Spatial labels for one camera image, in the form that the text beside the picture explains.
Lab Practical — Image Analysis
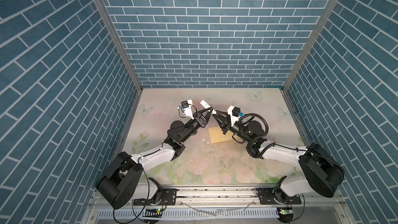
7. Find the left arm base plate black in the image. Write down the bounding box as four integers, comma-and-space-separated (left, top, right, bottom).
133, 188, 177, 206

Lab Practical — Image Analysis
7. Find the left controller board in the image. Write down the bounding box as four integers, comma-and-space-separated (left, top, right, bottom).
143, 208, 163, 219

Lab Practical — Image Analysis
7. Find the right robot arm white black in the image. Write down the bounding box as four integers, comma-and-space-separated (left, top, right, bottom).
212, 107, 345, 204

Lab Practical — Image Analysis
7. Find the aluminium corner post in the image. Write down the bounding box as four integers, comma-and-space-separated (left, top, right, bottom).
80, 0, 143, 92
282, 0, 355, 92

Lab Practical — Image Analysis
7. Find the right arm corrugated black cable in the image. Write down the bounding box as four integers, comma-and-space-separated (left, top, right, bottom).
237, 112, 277, 159

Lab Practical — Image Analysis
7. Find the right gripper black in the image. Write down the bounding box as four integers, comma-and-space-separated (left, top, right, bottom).
216, 110, 253, 144

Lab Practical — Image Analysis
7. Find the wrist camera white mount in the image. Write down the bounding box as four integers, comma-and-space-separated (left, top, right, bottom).
178, 100, 194, 119
227, 105, 244, 125

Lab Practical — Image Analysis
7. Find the right aluminium corner post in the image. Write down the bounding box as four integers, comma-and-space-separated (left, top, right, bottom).
282, 0, 355, 92

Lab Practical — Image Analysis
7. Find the white slotted cable duct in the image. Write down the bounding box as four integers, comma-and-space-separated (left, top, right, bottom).
97, 207, 279, 220

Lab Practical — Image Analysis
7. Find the right controller board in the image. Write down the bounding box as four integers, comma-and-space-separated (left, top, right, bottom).
278, 207, 294, 215

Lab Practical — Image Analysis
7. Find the controller board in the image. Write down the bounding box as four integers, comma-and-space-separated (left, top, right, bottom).
278, 207, 294, 215
143, 208, 163, 219

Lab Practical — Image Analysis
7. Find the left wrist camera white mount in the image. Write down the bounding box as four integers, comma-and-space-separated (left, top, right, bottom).
178, 100, 194, 119

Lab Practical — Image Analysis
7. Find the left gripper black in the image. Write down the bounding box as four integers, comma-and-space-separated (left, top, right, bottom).
178, 108, 212, 145

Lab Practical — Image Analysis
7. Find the left aluminium corner post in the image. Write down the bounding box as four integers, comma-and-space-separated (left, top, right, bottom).
80, 0, 143, 92

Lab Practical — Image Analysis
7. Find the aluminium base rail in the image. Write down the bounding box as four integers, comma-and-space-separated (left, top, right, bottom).
88, 185, 349, 209

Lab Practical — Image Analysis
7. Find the white glue stick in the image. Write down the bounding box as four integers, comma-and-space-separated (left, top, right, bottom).
200, 100, 211, 108

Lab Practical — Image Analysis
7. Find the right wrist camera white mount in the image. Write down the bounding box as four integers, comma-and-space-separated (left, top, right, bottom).
227, 105, 244, 125

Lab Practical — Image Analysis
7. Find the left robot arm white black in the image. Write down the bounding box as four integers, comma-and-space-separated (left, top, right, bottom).
95, 107, 215, 209

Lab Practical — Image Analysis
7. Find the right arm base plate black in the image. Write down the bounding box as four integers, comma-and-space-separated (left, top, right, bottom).
255, 188, 302, 205

